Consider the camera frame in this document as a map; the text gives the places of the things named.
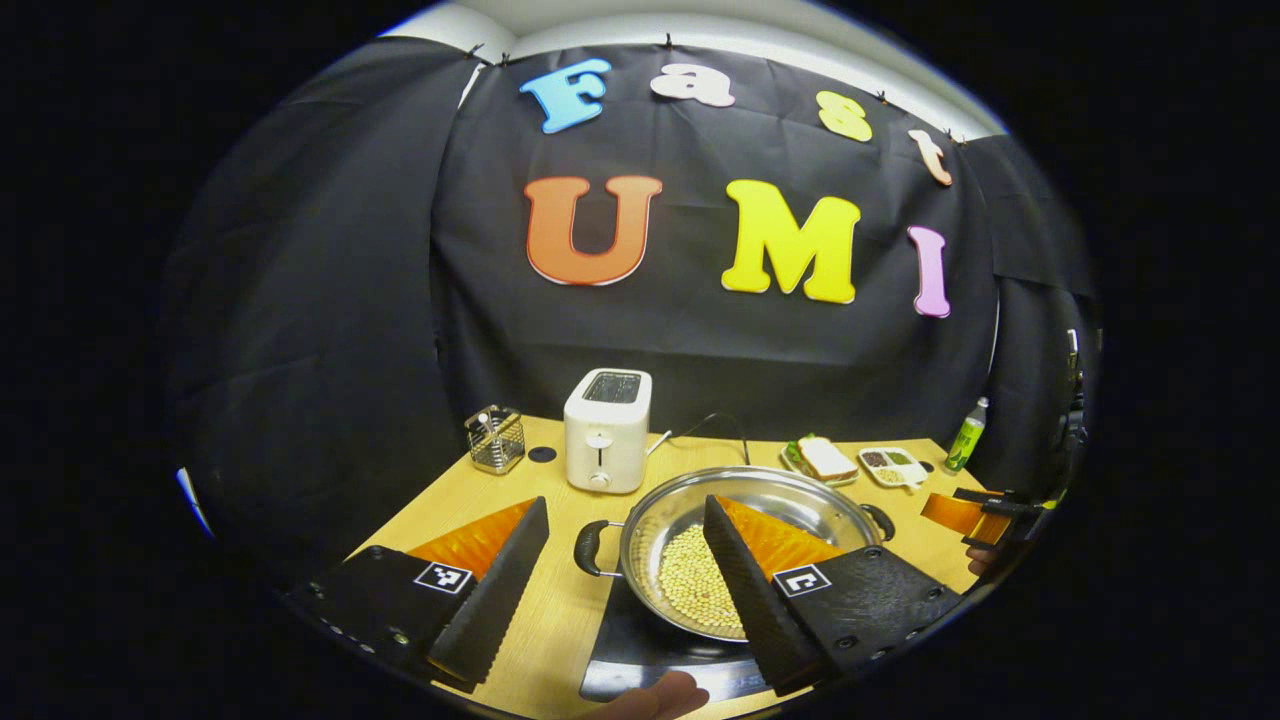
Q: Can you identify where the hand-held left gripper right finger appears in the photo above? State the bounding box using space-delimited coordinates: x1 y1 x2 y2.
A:
703 495 963 698

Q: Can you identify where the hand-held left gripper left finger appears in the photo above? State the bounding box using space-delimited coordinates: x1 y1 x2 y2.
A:
283 496 551 693

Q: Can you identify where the pile of soybeans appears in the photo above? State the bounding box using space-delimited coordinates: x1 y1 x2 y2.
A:
657 523 746 631

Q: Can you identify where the black induction cooktop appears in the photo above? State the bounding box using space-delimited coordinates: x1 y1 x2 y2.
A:
579 575 776 703

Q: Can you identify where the stainless steel pot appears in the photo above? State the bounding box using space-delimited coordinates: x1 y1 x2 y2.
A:
573 465 897 643

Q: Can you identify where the green drink bottle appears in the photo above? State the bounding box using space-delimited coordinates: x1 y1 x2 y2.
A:
944 397 991 475

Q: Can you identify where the white divided bean tray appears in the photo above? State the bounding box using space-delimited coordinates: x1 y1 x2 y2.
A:
858 446 929 493

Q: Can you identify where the small sandwich plate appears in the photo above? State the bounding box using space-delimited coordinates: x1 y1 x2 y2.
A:
780 436 861 489

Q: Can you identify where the sandwich with lettuce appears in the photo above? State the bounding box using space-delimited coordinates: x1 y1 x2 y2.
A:
790 435 859 483

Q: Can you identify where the white toaster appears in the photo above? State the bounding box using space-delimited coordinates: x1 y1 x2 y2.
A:
563 368 653 495

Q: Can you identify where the black backdrop cloth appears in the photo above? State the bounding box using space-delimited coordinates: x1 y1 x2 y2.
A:
165 40 1101 591

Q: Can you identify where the metal wire basket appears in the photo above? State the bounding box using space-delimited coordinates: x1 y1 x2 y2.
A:
464 405 527 475

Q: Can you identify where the black power cable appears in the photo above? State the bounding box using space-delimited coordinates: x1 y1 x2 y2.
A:
648 412 753 467

